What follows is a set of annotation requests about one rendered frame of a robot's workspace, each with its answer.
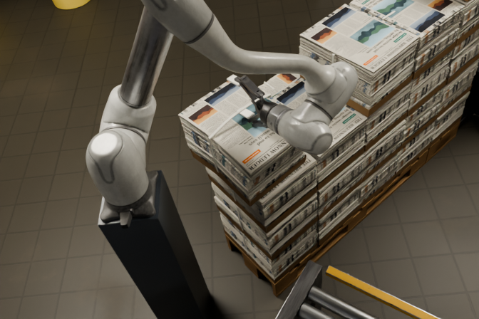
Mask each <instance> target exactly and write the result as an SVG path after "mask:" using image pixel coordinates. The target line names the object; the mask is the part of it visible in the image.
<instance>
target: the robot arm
mask: <svg viewBox="0 0 479 319"><path fill-rule="evenodd" d="M141 1H142V3H143V4H144V9H143V13H142V16H141V19H140V23H139V26H138V30H137V33H136V36H135V40H134V43H133V47H132V50H131V53H130V57H129V60H128V64H127V67H126V70H125V74H124V77H123V82H122V84H121V85H118V86H116V87H115V88H114V89H113V90H112V91H111V93H110V95H109V98H108V101H107V103H106V106H105V110H104V112H103V116H102V120H101V126H100V130H99V133H98V134H97V135H96V136H94V137H93V139H92V140H91V141H90V142H89V144H88V147H87V150H86V165H87V168H88V171H89V173H90V176H91V178H92V180H93V182H94V184H95V185H96V187H97V188H98V191H99V192H100V193H101V194H102V195H103V197H104V199H105V200H104V205H103V210H102V212H101V215H100V218H101V221H103V222H107V221H110V220H113V219H120V226H121V228H124V229H127V228H129V226H130V223H131V220H132V218H133V217H138V216H147V217H152V216H155V213H156V210H155V190H156V182H157V180H158V177H159V174H158V172H157V171H155V170H153V171H150V172H146V170H145V168H146V161H145V146H146V143H147V141H148V135H149V132H150V129H151V125H152V122H153V117H154V114H155V110H156V100H155V98H154V96H153V91H154V89H155V85H156V83H157V81H158V77H159V75H160V72H161V69H162V67H163V63H164V61H165V58H166V55H167V53H168V50H169V47H170V44H171V42H172V38H173V36H176V37H178V38H179V39H180V40H181V41H182V42H184V43H185V44H187V45H188V46H189V47H191V48H193V49H195V50H196V51H198V52H200V53H201V54H202V55H204V56H206V57H207V58H209V59H210V60H211V61H213V62H214V63H216V64H217V65H219V66H221V67H223V68H225V69H227V70H230V71H232V72H235V73H242V74H287V73H294V74H300V75H302V76H303V77H304V78H305V84H304V88H305V90H306V91H307V98H306V99H305V101H304V102H303V103H302V104H301V105H300V106H299V107H297V108H296V109H294V110H293V109H291V108H289V107H287V106H286V105H281V104H280V105H278V104H277V103H275V102H267V101H266V100H265V99H264V98H263V95H265V93H264V92H263V91H262V90H260V89H259V88H258V87H257V86H256V85H255V84H254V83H253V82H252V81H251V80H250V79H249V78H248V77H247V76H246V75H244V76H242V77H241V78H240V77H238V76H235V75H231V76H230V77H228V78H227V80H228V81H229V82H231V83H233V84H235V85H237V86H239V87H240V86H241V87H242V88H243V90H244V91H245V92H246V94H248V96H249V97H250V98H251V102H252V103H253V104H254V106H255V110H256V112H257V114H256V115H254V113H253V112H251V111H249V110H248V109H244V110H243V111H242V112H240V113H239V114H240V115H242V116H244V117H246V118H247V119H248V121H247V122H248V123H251V122H252V126H253V127H265V128H269V129H270V130H271V131H273V132H275V133H277V134H278V135H279V136H281V137H283V138H284V140H285V141H286V142H288V143H289V144H290V145H291V146H293V147H295V148H297V149H298V150H301V151H303V152H306V153H309V154H312V155H320V154H323V153H324V152H326V151H327V150H328V149H329V148H330V146H331V144H332V141H333V136H332V133H331V130H330V128H329V124H330V122H331V121H332V120H333V119H334V118H335V116H336V115H338V114H339V113H340V111H341V110H342V109H343V107H344V106H345V104H347V102H348V101H349V99H350V97H351V96H352V94H353V92H354V90H355V88H356V85H357V82H358V76H357V72H356V70H355V68H354V67H353V66H352V65H351V64H349V63H347V62H343V61H339V62H336V63H332V64H331V65H330V66H329V65H324V66H322V65H321V64H320V63H318V62H317V61H315V60H314V59H312V58H310V57H308V56H303V55H299V54H291V53H268V52H256V51H246V50H243V49H241V48H239V47H237V46H236V45H235V44H233V42H232V41H231V40H230V38H229V37H228V35H227V34H226V33H225V31H224V29H223V28H222V27H221V25H220V23H219V21H218V20H217V18H216V17H215V15H214V14H213V13H212V11H211V10H210V8H209V7H208V6H207V4H206V3H205V2H204V0H141ZM257 98H259V100H258V101H256V102H255V100H256V99H257ZM253 115H254V116H253ZM257 118H260V120H256V119H257Z"/></svg>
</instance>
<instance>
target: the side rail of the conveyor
mask: <svg viewBox="0 0 479 319"><path fill-rule="evenodd" d="M321 284H322V266H321V265H319V264H317V263H314V262H313V261H310V260H309V261H308V263H307V264H306V266H305V268H304V270H303V271H302V273H301V275H300V277H299V278H298V280H297V282H296V283H295V285H294V287H293V289H292V291H291V293H290V294H289V296H288V297H287V299H286V301H285V302H284V305H283V306H282V308H281V310H280V311H279V313H278V315H277V317H276V318H275V319H301V318H299V317H298V313H299V309H300V308H301V306H302V304H303V303H308V304H309V305H311V301H310V300H308V294H309V291H310V289H311V287H313V286H317V287H320V286H321Z"/></svg>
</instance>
